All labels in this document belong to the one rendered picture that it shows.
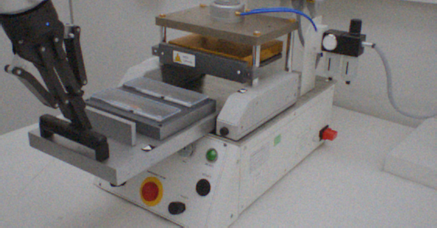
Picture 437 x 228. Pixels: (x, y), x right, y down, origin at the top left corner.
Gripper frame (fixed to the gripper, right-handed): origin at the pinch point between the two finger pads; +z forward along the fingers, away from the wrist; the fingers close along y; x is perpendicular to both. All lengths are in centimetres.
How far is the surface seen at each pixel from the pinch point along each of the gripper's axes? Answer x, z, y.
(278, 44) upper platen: 11, 14, -47
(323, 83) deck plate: 16, 32, -57
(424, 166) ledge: 43, 43, -50
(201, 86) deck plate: -6.9, 24.3, -37.5
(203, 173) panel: 11.3, 22.8, -12.9
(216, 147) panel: 12.6, 18.7, -17.1
